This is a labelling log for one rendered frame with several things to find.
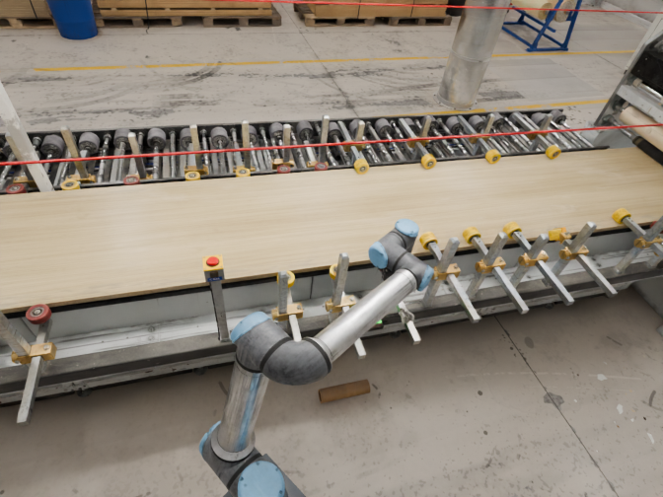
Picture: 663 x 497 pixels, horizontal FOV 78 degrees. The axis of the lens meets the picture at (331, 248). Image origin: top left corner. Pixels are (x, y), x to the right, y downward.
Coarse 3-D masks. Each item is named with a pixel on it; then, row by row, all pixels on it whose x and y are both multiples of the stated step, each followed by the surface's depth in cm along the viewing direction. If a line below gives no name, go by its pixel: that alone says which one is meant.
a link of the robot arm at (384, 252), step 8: (392, 232) 148; (384, 240) 145; (392, 240) 145; (400, 240) 146; (376, 248) 142; (384, 248) 141; (392, 248) 142; (400, 248) 142; (376, 256) 143; (384, 256) 140; (392, 256) 141; (376, 264) 145; (384, 264) 142; (392, 264) 141
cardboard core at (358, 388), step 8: (344, 384) 244; (352, 384) 243; (360, 384) 244; (368, 384) 244; (320, 392) 238; (328, 392) 238; (336, 392) 239; (344, 392) 240; (352, 392) 241; (360, 392) 242; (368, 392) 245; (320, 400) 241; (328, 400) 238
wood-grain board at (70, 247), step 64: (64, 192) 212; (128, 192) 217; (192, 192) 222; (256, 192) 227; (320, 192) 233; (384, 192) 239; (448, 192) 245; (512, 192) 252; (576, 192) 259; (640, 192) 266; (0, 256) 180; (64, 256) 184; (128, 256) 187; (192, 256) 191; (256, 256) 195; (320, 256) 199
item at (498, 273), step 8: (472, 240) 212; (480, 240) 210; (480, 248) 206; (496, 272) 196; (504, 280) 193; (504, 288) 192; (512, 288) 190; (512, 296) 187; (520, 304) 184; (520, 312) 183
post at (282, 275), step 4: (280, 272) 164; (284, 272) 164; (280, 276) 163; (284, 276) 163; (280, 280) 164; (284, 280) 164; (280, 284) 166; (284, 284) 166; (280, 288) 168; (284, 288) 168; (280, 292) 170; (284, 292) 170; (280, 296) 172; (284, 296) 172; (280, 300) 174; (284, 300) 174; (280, 304) 176; (284, 304) 176; (280, 308) 178; (284, 308) 178; (280, 312) 180; (284, 312) 181; (284, 320) 186; (280, 324) 187; (284, 324) 188
